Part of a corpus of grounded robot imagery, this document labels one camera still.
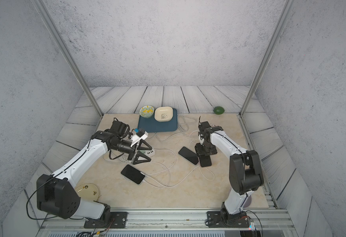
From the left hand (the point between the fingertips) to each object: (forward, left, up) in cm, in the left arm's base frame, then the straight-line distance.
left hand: (150, 154), depth 73 cm
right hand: (+8, -29, -14) cm, 33 cm away
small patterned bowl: (+49, +10, -18) cm, 53 cm away
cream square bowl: (+47, -3, -19) cm, 51 cm away
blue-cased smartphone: (+12, -21, -23) cm, 33 cm away
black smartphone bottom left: (+1, +14, -24) cm, 28 cm away
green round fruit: (+49, -47, -17) cm, 70 cm away
